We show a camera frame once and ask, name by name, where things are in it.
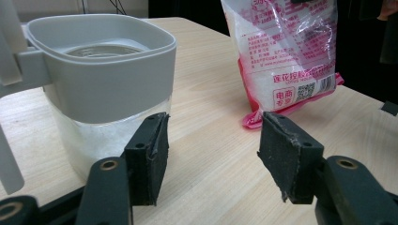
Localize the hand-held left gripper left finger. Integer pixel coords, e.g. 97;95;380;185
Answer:
124;112;171;207

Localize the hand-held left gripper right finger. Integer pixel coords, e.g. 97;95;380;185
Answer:
256;111;325;205

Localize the clear jar with grey lid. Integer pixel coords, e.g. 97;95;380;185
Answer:
0;0;178;195

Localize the pink and white powder bag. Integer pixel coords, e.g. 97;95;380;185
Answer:
220;0;345;130

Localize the black table edge bracket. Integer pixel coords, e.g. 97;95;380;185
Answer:
380;99;398;117

